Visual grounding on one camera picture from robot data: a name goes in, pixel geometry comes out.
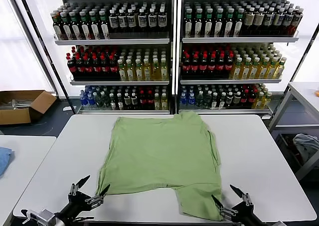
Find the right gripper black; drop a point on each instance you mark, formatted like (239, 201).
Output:
(244, 214)

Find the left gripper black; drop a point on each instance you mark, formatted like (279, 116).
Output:
(74, 202)

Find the green polo shirt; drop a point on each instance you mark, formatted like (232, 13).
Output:
(159, 156)

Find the small white floor object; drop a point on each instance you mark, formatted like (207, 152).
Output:
(66, 108)

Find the blue folded cloth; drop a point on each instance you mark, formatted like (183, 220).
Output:
(3, 161)

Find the grey crumpled cloth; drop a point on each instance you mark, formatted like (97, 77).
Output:
(306, 146)

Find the green clear water bottle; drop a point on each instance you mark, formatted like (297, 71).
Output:
(207, 99)
(105, 100)
(98, 100)
(199, 98)

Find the blue drink bottle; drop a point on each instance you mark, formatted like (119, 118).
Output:
(90, 99)
(83, 99)
(183, 99)
(191, 99)

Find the small white-cap dark bottle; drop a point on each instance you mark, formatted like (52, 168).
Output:
(134, 101)
(222, 100)
(237, 99)
(229, 99)
(127, 101)
(120, 101)
(113, 101)
(214, 100)

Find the brown cardboard box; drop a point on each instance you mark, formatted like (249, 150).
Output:
(15, 116)

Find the yellow juice bottle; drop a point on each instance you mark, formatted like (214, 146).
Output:
(263, 68)
(164, 101)
(156, 69)
(254, 68)
(258, 100)
(280, 68)
(130, 70)
(157, 101)
(164, 69)
(245, 68)
(139, 70)
(272, 68)
(237, 68)
(122, 70)
(267, 100)
(147, 69)

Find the red-cap cola bottle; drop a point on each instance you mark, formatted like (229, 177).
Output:
(96, 67)
(88, 67)
(252, 97)
(229, 65)
(150, 100)
(79, 67)
(142, 100)
(204, 66)
(105, 67)
(113, 67)
(195, 66)
(221, 66)
(212, 66)
(71, 67)
(245, 97)
(186, 66)

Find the grey metal rods bundle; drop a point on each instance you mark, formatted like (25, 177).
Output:
(20, 103)

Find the white metal shelf unit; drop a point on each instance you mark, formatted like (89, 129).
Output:
(112, 41)
(236, 39)

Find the green-cap dark tea bottle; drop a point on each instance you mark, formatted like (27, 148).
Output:
(208, 22)
(239, 22)
(198, 22)
(229, 22)
(66, 26)
(94, 25)
(188, 22)
(75, 26)
(57, 26)
(219, 22)
(84, 25)
(104, 25)

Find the black slanted metal pole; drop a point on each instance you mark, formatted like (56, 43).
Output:
(37, 29)
(305, 51)

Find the white-cap dark bottle blue label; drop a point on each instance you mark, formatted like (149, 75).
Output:
(113, 21)
(296, 22)
(269, 21)
(142, 21)
(288, 22)
(279, 21)
(152, 20)
(122, 21)
(162, 20)
(131, 21)

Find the white-cap dark bottle beige label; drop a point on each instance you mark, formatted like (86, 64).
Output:
(249, 21)
(259, 21)

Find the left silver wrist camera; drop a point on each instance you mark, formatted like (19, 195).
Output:
(46, 215)

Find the grey metal frame table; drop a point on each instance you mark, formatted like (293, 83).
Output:
(302, 91)

